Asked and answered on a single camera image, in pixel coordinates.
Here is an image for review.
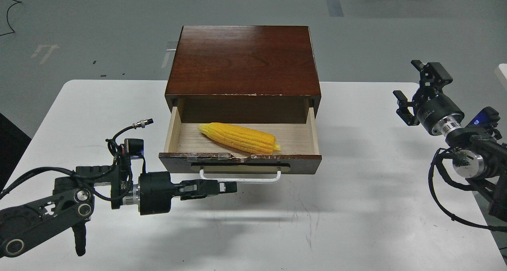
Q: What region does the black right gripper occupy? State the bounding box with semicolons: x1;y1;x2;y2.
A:
393;60;464;136

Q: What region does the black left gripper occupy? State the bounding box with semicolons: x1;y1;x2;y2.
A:
138;171;238;216

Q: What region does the wooden drawer with white handle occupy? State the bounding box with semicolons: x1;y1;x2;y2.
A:
158;107;322;183

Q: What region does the yellow corn cob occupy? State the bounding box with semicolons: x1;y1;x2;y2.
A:
198;122;281;155

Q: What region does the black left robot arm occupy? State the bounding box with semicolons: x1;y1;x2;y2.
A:
1;166;237;257

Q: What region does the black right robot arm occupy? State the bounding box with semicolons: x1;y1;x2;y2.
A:
393;60;507;233

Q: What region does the dark wooden cabinet box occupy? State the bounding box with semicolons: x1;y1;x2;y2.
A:
165;25;322;124

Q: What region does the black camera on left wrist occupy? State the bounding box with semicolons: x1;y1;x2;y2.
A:
123;139;144;159

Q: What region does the black floor cable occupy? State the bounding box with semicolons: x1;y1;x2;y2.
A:
0;0;23;37

